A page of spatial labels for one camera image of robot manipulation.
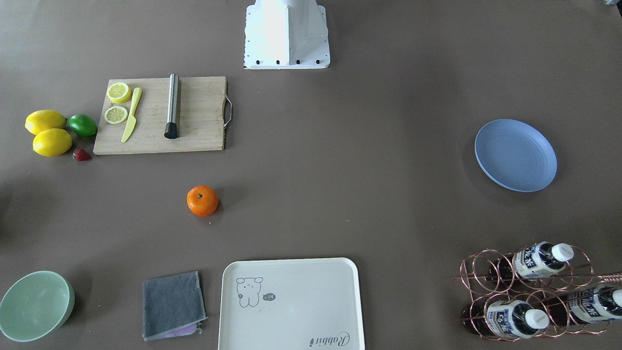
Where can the orange fruit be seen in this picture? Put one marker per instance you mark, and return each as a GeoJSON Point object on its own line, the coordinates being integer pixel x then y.
{"type": "Point", "coordinates": [202, 201]}

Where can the blue plate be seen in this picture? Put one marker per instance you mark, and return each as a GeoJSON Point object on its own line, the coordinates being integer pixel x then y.
{"type": "Point", "coordinates": [515, 155]}

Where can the cream rabbit tray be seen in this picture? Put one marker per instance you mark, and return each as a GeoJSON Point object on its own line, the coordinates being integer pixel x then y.
{"type": "Point", "coordinates": [292, 304]}

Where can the steel muddler black tip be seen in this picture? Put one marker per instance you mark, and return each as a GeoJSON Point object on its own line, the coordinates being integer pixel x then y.
{"type": "Point", "coordinates": [171, 127]}

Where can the wooden cutting board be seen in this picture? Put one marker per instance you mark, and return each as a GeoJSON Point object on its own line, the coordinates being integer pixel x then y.
{"type": "Point", "coordinates": [201, 118]}

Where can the yellow plastic knife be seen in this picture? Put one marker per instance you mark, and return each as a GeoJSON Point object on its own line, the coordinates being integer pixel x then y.
{"type": "Point", "coordinates": [131, 117]}

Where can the grey folded cloth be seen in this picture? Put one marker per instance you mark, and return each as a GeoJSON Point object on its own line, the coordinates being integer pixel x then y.
{"type": "Point", "coordinates": [173, 306]}

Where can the lower lemon half slice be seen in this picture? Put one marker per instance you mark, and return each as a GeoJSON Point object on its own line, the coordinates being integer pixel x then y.
{"type": "Point", "coordinates": [115, 114]}

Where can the lemon half slice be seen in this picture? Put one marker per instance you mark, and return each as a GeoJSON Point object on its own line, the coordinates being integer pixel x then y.
{"type": "Point", "coordinates": [119, 93]}
{"type": "Point", "coordinates": [115, 114]}

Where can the upper lemon half slice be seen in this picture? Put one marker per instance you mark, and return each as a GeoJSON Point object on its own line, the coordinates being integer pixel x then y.
{"type": "Point", "coordinates": [119, 93]}

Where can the red strawberry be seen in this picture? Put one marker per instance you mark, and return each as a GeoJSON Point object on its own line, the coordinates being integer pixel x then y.
{"type": "Point", "coordinates": [81, 155]}

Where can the green lime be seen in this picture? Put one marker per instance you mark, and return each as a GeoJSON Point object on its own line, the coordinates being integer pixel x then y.
{"type": "Point", "coordinates": [83, 125]}

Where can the upper tea bottle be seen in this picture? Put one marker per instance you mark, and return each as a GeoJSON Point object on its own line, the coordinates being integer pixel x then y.
{"type": "Point", "coordinates": [539, 261]}

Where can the tea bottle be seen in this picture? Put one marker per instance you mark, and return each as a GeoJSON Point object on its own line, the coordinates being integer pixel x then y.
{"type": "Point", "coordinates": [539, 261]}
{"type": "Point", "coordinates": [599, 304]}
{"type": "Point", "coordinates": [505, 320]}

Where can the lower tea bottle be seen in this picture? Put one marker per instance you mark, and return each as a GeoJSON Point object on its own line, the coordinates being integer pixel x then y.
{"type": "Point", "coordinates": [505, 320]}
{"type": "Point", "coordinates": [599, 304]}

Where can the lower whole lemon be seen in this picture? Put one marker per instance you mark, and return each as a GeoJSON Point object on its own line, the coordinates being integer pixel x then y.
{"type": "Point", "coordinates": [52, 142]}

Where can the whole lemon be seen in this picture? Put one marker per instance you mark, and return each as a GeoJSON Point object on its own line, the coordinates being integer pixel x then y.
{"type": "Point", "coordinates": [52, 142]}
{"type": "Point", "coordinates": [44, 119]}

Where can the upper whole lemon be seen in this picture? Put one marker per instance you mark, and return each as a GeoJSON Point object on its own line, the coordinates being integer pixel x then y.
{"type": "Point", "coordinates": [44, 119]}

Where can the mint green bowl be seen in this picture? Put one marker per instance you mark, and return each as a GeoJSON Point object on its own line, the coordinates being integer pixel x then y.
{"type": "Point", "coordinates": [36, 305]}

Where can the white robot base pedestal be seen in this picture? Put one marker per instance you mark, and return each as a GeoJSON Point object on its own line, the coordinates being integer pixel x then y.
{"type": "Point", "coordinates": [286, 35]}

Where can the copper wire bottle rack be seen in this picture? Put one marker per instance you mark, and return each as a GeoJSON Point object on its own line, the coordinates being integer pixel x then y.
{"type": "Point", "coordinates": [579, 274]}

